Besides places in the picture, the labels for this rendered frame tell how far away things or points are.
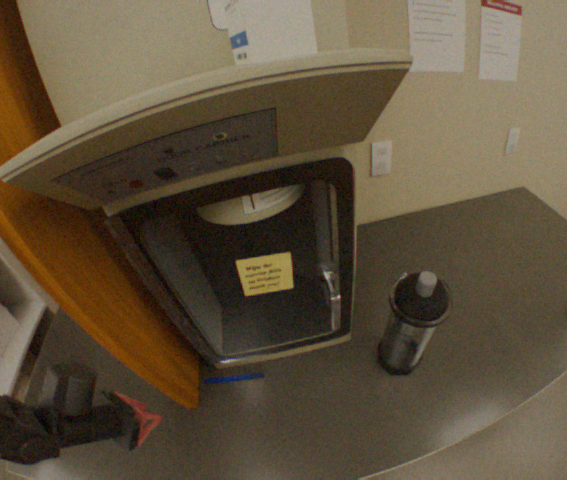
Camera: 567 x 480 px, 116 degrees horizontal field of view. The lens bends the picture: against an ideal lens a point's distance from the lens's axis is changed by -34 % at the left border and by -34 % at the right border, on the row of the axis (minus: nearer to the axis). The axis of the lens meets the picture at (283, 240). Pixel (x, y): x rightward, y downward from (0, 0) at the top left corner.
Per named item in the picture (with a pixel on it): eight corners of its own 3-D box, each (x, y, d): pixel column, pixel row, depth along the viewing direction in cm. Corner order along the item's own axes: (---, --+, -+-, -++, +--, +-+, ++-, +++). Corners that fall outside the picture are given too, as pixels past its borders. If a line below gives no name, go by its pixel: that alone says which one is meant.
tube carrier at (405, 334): (375, 332, 58) (387, 270, 44) (420, 332, 56) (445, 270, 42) (375, 376, 50) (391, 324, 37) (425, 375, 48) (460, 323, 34)
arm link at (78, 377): (0, 423, 19) (21, 463, 16) (7, 350, 22) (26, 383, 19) (69, 418, 30) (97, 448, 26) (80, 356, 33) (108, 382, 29)
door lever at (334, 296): (335, 304, 47) (321, 308, 47) (334, 268, 41) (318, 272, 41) (344, 329, 43) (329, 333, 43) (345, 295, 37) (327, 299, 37)
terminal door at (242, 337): (213, 361, 55) (109, 213, 29) (349, 332, 56) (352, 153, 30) (213, 364, 54) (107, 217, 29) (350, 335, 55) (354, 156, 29)
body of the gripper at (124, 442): (106, 389, 37) (70, 391, 31) (142, 418, 33) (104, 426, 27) (101, 419, 36) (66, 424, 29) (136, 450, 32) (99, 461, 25)
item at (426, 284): (390, 282, 45) (395, 255, 41) (439, 282, 43) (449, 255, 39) (394, 327, 38) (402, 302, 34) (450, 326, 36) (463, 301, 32)
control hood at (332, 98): (96, 201, 28) (59, 127, 22) (357, 135, 29) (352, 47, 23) (54, 265, 19) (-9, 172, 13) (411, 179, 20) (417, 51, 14)
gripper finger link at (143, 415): (147, 391, 44) (108, 395, 35) (173, 407, 41) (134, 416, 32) (141, 420, 42) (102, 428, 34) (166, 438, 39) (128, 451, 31)
